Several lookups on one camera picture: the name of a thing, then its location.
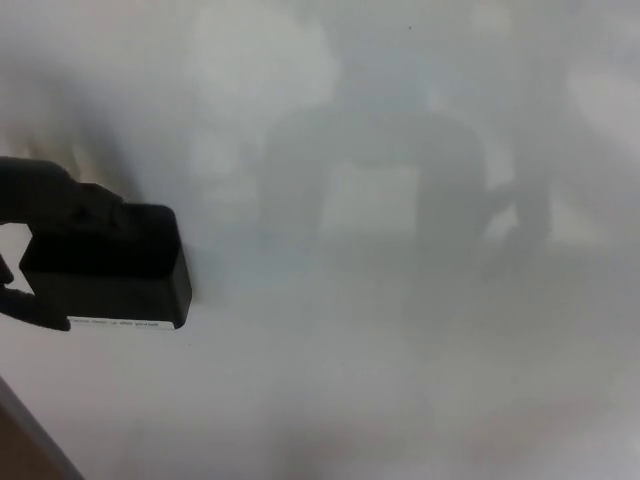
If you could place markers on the black magnetic marker holder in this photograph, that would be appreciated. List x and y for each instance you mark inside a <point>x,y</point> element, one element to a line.
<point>125,290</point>

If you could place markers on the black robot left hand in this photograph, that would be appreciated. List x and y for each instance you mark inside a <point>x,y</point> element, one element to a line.
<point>45,195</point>

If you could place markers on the white whiteboard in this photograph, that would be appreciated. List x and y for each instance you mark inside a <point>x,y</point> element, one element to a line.
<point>380,390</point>

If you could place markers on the grey whiteboard frame edge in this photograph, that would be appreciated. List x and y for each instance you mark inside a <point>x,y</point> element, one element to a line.
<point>40,435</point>

